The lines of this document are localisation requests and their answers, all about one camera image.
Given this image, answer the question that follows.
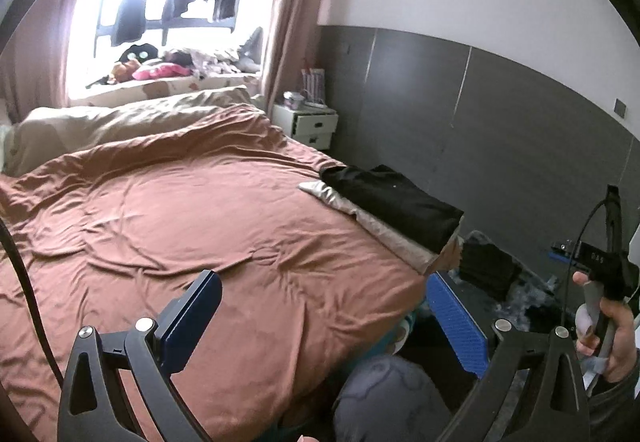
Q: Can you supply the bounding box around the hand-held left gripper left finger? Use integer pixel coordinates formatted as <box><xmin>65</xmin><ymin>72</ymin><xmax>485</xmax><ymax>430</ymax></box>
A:
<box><xmin>57</xmin><ymin>269</ymin><xmax>223</xmax><ymax>442</ymax></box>

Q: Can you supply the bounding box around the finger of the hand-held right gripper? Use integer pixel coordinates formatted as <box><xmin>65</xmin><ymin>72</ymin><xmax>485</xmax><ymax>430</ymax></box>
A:
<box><xmin>549</xmin><ymin>239</ymin><xmax>576</xmax><ymax>265</ymax></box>

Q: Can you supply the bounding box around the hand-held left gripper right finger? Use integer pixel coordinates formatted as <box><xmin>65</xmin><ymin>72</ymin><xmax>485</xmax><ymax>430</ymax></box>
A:
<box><xmin>425</xmin><ymin>270</ymin><xmax>591</xmax><ymax>442</ymax></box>

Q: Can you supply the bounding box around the black garment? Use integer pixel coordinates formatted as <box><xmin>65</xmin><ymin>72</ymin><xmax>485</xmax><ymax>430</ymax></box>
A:
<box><xmin>320</xmin><ymin>164</ymin><xmax>466</xmax><ymax>255</ymax></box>

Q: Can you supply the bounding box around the person's right forearm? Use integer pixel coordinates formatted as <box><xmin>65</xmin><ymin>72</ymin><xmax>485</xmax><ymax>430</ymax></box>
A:
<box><xmin>586</xmin><ymin>362</ymin><xmax>640</xmax><ymax>442</ymax></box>

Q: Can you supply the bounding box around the pile of clothes on sill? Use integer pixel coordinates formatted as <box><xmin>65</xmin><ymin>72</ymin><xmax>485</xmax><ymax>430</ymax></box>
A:
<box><xmin>165</xmin><ymin>47</ymin><xmax>261</xmax><ymax>77</ymax></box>

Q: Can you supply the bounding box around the person's right hand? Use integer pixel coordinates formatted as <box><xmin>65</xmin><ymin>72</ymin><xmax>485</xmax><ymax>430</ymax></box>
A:
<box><xmin>572</xmin><ymin>272</ymin><xmax>638</xmax><ymax>381</ymax></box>

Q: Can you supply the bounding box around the black bag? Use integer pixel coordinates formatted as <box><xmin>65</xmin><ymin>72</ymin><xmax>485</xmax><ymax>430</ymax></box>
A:
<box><xmin>457</xmin><ymin>242</ymin><xmax>523</xmax><ymax>303</ymax></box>

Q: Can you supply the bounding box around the brown bed blanket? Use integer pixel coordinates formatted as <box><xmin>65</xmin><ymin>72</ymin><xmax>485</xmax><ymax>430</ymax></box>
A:
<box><xmin>0</xmin><ymin>103</ymin><xmax>451</xmax><ymax>442</ymax></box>

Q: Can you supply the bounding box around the person's grey patterned trouser leg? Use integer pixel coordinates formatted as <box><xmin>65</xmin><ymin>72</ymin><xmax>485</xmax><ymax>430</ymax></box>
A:
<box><xmin>332</xmin><ymin>354</ymin><xmax>453</xmax><ymax>442</ymax></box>

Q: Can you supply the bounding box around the light grey folded cloth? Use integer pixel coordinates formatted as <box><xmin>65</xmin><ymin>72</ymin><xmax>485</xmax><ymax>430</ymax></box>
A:
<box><xmin>298</xmin><ymin>179</ymin><xmax>463</xmax><ymax>273</ymax></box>

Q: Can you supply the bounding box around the beige quilt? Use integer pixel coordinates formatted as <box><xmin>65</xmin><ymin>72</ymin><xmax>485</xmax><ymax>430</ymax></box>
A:
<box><xmin>0</xmin><ymin>84</ymin><xmax>273</xmax><ymax>178</ymax></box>

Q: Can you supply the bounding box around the white nightstand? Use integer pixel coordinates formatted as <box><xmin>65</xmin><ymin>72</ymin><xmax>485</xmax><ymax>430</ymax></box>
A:
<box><xmin>272</xmin><ymin>102</ymin><xmax>339</xmax><ymax>150</ymax></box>

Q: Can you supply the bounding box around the pink cloth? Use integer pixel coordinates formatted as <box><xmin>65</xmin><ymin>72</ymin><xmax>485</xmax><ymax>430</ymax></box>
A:
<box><xmin>132</xmin><ymin>63</ymin><xmax>193</xmax><ymax>82</ymax></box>

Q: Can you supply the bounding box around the orange plush toy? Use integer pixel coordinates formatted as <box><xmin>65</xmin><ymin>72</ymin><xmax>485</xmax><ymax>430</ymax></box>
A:
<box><xmin>111</xmin><ymin>59</ymin><xmax>143</xmax><ymax>84</ymax></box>

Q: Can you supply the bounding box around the pink striped box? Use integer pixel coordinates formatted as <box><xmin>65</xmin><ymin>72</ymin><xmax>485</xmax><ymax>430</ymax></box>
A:
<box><xmin>300</xmin><ymin>68</ymin><xmax>327</xmax><ymax>104</ymax></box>

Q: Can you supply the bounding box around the black white plush toy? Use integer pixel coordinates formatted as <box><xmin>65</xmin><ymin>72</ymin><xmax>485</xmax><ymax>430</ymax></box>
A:
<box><xmin>117</xmin><ymin>43</ymin><xmax>159</xmax><ymax>64</ymax></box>

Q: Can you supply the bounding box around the grey pillow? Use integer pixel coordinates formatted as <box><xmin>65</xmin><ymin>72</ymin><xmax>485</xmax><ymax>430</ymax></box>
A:
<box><xmin>239</xmin><ymin>26</ymin><xmax>265</xmax><ymax>73</ymax></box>

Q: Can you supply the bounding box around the pink curtain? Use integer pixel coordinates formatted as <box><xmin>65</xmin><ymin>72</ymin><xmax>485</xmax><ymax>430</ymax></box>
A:
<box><xmin>0</xmin><ymin>0</ymin><xmax>96</xmax><ymax>123</ymax></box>
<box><xmin>260</xmin><ymin>0</ymin><xmax>346</xmax><ymax>110</ymax></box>

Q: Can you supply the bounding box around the black cable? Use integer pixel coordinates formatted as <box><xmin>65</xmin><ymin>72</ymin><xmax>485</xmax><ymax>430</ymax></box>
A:
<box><xmin>559</xmin><ymin>199</ymin><xmax>613</xmax><ymax>330</ymax></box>
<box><xmin>0</xmin><ymin>221</ymin><xmax>66</xmax><ymax>385</ymax></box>

